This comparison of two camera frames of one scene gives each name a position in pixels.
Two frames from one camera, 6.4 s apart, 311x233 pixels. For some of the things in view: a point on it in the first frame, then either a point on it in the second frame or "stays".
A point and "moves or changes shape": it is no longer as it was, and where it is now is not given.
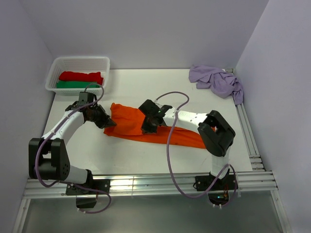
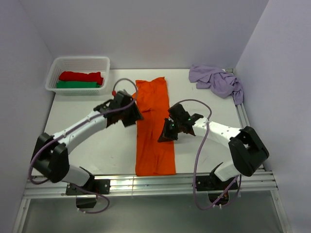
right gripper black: x=146 y=129 → x=166 y=135
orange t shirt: x=126 y=122 moves or changes shape
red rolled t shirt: x=69 y=76 stays
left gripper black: x=106 y=122 → x=136 y=115
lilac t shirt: x=223 y=83 stays
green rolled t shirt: x=77 y=84 stays
